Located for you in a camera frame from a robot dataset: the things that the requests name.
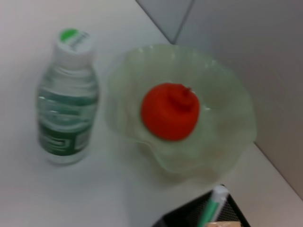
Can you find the green utility knife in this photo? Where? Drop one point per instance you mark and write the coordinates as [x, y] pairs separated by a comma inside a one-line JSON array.
[[214, 203]]

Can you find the red-orange toy orange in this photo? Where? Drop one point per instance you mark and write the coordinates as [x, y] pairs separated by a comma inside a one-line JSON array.
[[165, 118]]

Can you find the green glass fruit bowl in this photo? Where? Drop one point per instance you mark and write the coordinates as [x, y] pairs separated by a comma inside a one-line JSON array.
[[225, 94]]

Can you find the clear water bottle green label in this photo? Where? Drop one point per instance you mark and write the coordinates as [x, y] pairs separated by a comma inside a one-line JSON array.
[[68, 106]]

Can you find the black mesh pen holder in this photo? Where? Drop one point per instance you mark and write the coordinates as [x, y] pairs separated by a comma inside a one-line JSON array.
[[184, 216]]

